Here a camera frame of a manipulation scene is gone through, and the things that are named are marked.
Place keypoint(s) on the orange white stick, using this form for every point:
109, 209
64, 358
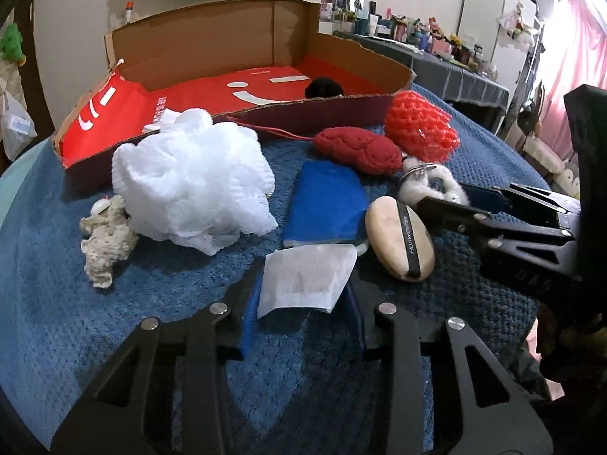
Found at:
128, 14

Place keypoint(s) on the cluttered dresser with cosmetics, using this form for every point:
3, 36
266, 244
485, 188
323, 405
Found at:
408, 28

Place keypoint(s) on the beige powder puff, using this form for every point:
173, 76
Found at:
389, 237

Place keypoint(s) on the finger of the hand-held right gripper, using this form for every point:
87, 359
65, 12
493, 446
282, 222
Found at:
455, 215
491, 197

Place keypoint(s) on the black fuzzy ball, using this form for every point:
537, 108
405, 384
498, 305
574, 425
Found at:
323, 87

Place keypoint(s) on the white mesh bath pouf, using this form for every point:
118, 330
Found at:
189, 180

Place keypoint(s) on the cream scrunchie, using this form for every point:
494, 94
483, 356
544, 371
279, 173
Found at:
106, 241

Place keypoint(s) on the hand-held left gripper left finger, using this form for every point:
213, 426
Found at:
249, 331

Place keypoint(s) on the cream padded object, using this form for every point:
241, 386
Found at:
545, 156

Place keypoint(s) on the white plastic bag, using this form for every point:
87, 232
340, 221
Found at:
16, 125

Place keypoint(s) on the teal bed sheet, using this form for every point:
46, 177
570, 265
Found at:
19, 185

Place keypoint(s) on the white wardrobe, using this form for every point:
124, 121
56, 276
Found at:
483, 14

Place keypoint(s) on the blue sponge cloth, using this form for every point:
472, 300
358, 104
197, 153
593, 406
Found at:
327, 204

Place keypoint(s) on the red foam net sleeve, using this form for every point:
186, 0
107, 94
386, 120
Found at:
419, 125

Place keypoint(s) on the cardboard box with red lining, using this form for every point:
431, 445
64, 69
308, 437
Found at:
213, 42

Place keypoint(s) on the green plush toy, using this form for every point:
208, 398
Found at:
12, 42

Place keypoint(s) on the clear packet with white tissue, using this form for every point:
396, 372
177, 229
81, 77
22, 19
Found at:
303, 279

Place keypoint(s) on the red knitted pouch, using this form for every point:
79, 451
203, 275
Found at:
360, 149

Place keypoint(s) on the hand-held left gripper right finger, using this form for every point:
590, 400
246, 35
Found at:
358, 327

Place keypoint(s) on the blue towel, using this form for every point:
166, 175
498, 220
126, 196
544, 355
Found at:
47, 294

